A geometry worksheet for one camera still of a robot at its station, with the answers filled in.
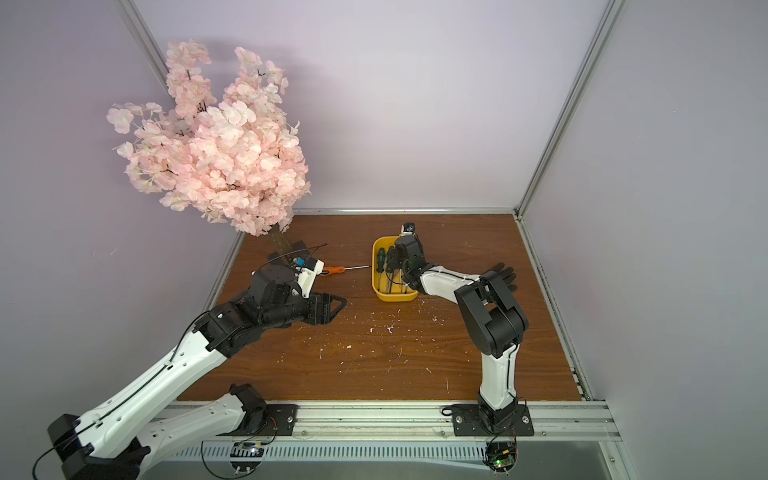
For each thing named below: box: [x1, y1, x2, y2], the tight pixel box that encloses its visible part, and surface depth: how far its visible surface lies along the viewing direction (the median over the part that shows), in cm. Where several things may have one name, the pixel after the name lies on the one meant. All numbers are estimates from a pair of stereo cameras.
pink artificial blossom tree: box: [107, 39, 311, 246], surface depth 61 cm
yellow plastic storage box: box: [372, 235, 419, 302], surface depth 102 cm
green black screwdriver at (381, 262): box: [376, 247, 386, 291], surface depth 105 cm
